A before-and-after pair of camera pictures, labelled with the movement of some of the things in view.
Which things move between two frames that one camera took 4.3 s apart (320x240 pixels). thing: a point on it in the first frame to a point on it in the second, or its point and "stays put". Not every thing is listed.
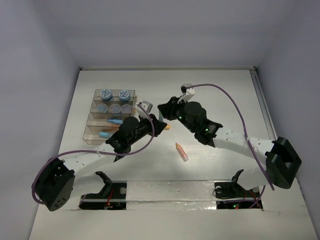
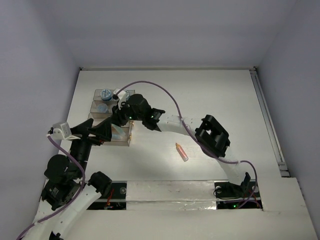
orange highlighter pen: (182, 152) stays put
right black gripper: (168, 109) to (117, 114)
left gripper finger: (159, 126) to (82, 128)
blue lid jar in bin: (106, 94) stays put
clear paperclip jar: (102, 108) stays put
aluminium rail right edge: (266, 109) stays put
